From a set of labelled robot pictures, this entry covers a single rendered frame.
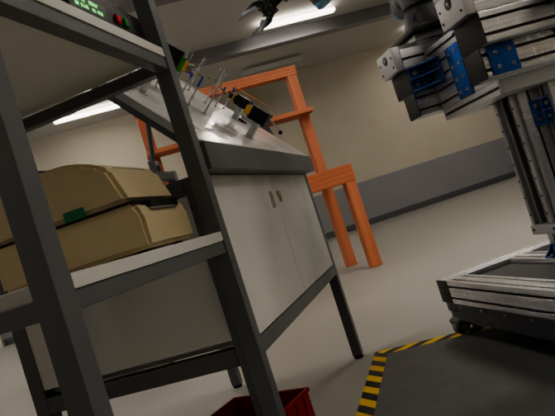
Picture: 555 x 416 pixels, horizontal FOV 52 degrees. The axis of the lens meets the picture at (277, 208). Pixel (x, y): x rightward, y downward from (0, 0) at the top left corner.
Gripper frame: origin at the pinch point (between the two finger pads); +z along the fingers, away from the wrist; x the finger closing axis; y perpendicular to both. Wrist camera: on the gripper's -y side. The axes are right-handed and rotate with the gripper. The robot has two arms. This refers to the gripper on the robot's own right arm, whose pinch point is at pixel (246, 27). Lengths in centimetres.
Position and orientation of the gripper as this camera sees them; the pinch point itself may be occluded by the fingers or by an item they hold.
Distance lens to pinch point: 250.2
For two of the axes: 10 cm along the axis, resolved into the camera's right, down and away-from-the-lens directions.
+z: -7.4, 6.6, 1.1
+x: 6.6, 6.8, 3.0
